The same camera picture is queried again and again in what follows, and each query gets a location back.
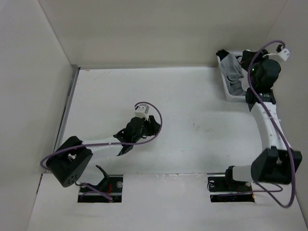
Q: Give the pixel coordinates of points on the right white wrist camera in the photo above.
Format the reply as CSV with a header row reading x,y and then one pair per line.
x,y
284,54

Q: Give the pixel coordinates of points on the black tank top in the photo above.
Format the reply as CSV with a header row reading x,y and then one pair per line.
x,y
221,54

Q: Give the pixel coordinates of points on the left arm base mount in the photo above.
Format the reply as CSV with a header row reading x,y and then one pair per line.
x,y
110,188

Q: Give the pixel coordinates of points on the grey tank top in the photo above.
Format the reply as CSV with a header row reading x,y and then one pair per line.
x,y
232,73

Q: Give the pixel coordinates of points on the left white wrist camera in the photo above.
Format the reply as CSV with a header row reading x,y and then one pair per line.
x,y
141,111

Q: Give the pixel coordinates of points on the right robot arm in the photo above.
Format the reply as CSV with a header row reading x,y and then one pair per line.
x,y
277,162

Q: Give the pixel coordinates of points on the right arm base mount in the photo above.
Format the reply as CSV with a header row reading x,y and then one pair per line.
x,y
222,191

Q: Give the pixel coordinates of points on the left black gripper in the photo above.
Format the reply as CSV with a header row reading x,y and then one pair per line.
x,y
153,126

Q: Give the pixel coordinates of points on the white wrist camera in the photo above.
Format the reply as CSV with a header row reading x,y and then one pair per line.
x,y
141,111
284,54

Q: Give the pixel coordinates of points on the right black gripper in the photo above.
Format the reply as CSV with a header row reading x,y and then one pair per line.
x,y
246,59

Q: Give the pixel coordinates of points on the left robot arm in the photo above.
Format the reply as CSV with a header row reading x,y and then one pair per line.
x,y
78,161

